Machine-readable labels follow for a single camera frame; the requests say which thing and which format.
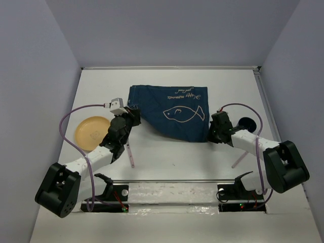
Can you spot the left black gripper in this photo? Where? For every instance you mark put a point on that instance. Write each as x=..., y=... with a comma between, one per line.
x=133, y=115

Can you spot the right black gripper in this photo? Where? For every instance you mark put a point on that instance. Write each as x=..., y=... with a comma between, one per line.
x=210, y=137

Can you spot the blue fish placemat cloth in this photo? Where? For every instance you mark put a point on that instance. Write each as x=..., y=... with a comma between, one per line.
x=177, y=112

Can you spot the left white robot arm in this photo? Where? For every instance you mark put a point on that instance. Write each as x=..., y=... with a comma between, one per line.
x=61, y=187

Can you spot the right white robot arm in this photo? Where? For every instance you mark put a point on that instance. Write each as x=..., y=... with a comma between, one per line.
x=280, y=165

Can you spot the dark blue cup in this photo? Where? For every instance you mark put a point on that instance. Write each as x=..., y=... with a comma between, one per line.
x=248, y=124

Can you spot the yellow plate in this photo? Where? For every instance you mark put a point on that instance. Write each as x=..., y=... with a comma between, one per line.
x=90, y=132

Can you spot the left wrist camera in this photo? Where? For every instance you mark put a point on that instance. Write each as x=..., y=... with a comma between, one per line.
x=116, y=106

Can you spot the pink handled fork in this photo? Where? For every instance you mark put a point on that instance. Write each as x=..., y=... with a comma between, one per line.
x=130, y=155

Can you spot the pink handled knife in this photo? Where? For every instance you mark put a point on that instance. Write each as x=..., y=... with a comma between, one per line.
x=239, y=159

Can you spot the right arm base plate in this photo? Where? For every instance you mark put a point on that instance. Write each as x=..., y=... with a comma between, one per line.
x=235, y=198

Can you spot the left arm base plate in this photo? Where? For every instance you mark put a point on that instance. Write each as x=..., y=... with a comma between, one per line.
x=106, y=200

